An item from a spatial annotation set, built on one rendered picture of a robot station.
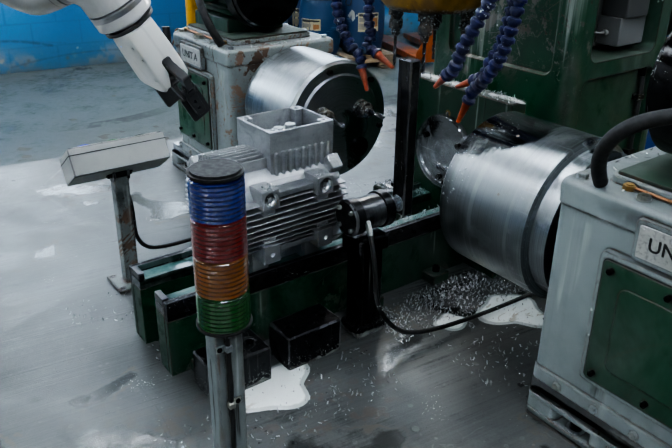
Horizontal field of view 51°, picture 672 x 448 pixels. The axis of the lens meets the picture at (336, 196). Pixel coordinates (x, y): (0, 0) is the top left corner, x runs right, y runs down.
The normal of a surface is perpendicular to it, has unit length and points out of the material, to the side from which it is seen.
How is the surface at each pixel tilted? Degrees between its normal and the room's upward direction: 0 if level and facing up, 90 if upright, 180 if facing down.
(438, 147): 90
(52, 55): 90
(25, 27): 90
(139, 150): 58
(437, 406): 0
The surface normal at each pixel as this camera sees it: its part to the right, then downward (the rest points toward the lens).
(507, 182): -0.68, -0.29
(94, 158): 0.51, -0.21
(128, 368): 0.01, -0.92
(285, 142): 0.61, 0.33
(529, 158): -0.46, -0.62
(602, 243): -0.81, 0.22
